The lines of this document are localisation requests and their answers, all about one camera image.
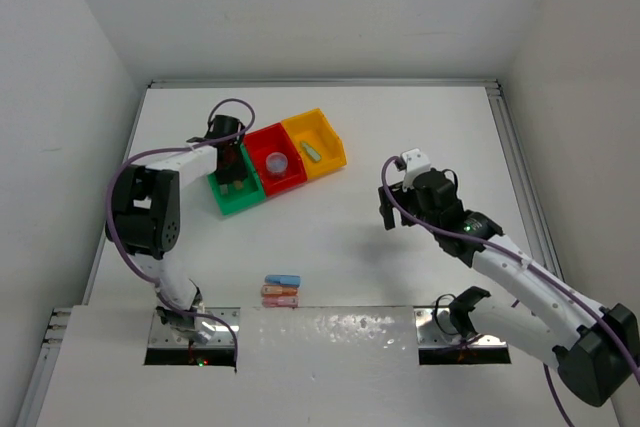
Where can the green highlighter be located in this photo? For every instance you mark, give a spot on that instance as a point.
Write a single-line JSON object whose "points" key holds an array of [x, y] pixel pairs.
{"points": [[311, 152]]}

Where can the blue highlighter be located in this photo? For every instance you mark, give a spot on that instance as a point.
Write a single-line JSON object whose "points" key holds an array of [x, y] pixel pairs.
{"points": [[283, 280]]}

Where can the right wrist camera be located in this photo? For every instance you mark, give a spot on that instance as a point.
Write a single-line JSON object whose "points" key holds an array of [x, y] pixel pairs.
{"points": [[413, 163]]}

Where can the green plastic bin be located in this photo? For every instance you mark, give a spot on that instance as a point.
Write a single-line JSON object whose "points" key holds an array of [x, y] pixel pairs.
{"points": [[234, 200]]}

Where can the red plastic bin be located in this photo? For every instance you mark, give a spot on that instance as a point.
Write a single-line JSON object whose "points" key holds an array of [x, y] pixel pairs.
{"points": [[270, 139]]}

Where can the clear jar of clips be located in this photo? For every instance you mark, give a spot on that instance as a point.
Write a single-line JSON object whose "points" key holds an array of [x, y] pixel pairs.
{"points": [[276, 164]]}

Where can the yellow plastic bin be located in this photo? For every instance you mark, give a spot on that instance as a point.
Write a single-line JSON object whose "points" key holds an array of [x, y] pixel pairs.
{"points": [[314, 128]]}

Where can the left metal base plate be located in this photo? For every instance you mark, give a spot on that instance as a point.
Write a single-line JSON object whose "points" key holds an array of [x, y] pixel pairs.
{"points": [[165, 332]]}

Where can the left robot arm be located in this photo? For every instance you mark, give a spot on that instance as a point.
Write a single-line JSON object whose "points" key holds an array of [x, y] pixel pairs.
{"points": [[144, 221]]}

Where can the white front board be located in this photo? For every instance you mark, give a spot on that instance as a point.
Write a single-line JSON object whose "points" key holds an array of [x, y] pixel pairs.
{"points": [[303, 367]]}

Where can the metal base plate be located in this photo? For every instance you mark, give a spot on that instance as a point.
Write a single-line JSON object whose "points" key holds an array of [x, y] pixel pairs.
{"points": [[434, 333], [165, 332]]}

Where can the orange highlighter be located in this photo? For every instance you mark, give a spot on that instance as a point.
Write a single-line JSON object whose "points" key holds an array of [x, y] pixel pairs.
{"points": [[269, 290]]}

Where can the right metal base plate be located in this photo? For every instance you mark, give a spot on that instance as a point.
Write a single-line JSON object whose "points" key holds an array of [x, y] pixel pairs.
{"points": [[434, 333]]}

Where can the pink highlighter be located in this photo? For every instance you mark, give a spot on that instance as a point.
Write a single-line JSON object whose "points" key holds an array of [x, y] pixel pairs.
{"points": [[280, 301]]}

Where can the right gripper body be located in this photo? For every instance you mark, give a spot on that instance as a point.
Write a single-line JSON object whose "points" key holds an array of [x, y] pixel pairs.
{"points": [[408, 200]]}

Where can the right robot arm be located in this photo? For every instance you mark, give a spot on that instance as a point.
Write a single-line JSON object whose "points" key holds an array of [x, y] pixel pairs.
{"points": [[593, 348]]}

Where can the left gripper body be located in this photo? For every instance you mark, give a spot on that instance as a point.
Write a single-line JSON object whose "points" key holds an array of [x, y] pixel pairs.
{"points": [[233, 171]]}

